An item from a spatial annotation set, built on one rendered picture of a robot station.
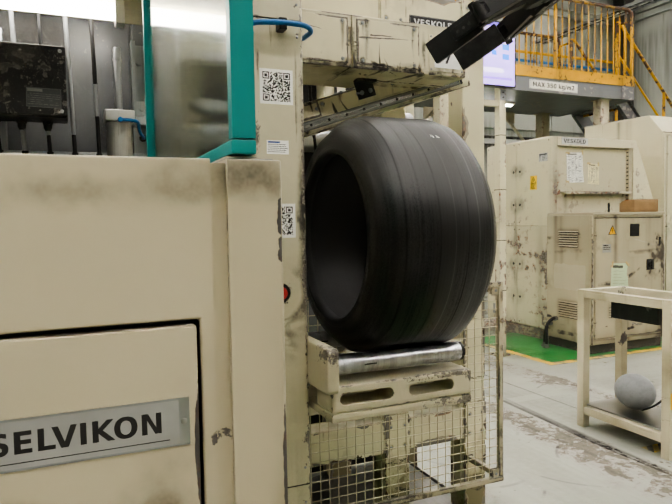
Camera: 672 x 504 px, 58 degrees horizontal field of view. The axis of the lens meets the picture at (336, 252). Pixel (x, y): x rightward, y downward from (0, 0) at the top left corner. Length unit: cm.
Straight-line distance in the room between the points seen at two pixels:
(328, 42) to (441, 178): 59
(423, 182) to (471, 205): 12
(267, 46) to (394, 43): 54
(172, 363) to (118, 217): 11
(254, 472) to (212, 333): 12
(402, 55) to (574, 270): 430
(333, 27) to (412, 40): 25
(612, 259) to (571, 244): 36
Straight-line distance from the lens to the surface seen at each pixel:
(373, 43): 179
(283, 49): 140
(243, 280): 47
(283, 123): 136
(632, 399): 377
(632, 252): 611
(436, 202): 128
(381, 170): 129
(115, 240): 45
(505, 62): 561
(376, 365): 138
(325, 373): 130
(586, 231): 578
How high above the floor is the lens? 122
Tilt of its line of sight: 3 degrees down
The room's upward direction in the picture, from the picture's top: 1 degrees counter-clockwise
